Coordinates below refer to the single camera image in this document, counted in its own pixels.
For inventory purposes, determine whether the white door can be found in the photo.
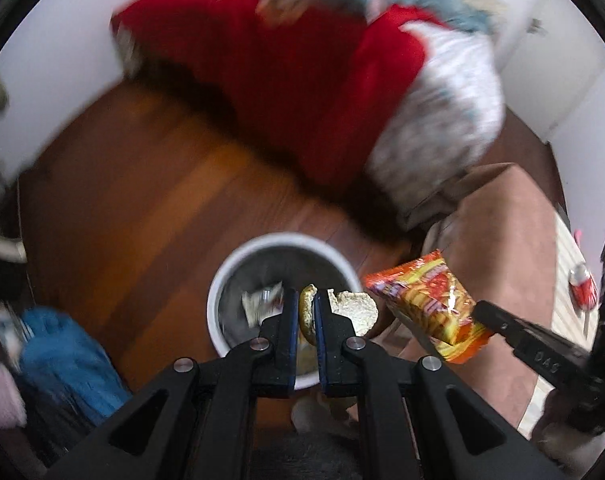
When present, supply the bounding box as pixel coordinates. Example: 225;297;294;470
501;0;605;142

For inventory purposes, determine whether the half eaten bread bun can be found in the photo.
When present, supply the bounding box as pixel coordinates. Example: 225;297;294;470
298;284;379;346

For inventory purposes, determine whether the blue cloth on floor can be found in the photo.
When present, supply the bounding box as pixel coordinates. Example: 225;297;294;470
19;307;131;426

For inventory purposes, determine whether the red blanket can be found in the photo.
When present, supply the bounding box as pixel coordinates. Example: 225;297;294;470
110;0;445;192

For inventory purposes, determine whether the white trash bin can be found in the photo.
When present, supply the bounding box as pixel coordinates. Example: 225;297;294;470
206;231;366;391

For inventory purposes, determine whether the orange yellow snack packet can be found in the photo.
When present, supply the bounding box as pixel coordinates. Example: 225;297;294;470
363;249;493;364

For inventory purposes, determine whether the white patterned mattress sheet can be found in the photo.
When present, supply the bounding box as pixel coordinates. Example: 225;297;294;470
366;22;505;216

